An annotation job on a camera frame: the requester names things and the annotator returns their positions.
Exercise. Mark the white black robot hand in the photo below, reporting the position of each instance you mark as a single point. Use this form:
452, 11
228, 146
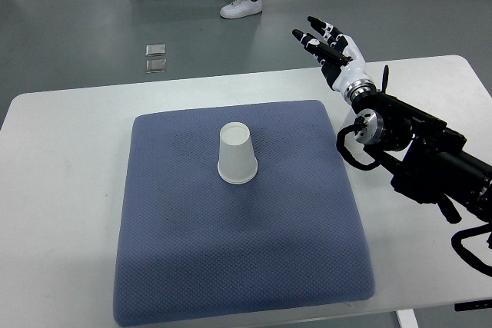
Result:
341, 61

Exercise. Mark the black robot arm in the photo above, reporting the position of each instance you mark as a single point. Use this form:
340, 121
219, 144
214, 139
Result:
425, 157

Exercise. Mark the white paper cup on cushion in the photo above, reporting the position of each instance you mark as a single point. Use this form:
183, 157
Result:
237, 163

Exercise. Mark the lower metal floor plate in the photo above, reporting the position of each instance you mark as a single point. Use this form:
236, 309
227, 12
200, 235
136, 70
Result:
157, 65

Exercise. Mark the metal floor plate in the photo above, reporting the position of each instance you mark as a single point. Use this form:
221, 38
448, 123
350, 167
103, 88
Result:
155, 49
157, 65

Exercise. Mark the upper metal floor plate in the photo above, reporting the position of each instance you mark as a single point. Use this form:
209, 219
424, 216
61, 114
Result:
155, 49

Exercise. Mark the blue-grey quilted cushion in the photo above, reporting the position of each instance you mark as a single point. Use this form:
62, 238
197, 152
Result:
191, 245

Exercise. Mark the white table leg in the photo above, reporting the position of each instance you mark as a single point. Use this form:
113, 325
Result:
407, 319

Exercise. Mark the black table control panel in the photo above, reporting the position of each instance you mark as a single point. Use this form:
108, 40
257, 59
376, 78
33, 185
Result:
473, 305

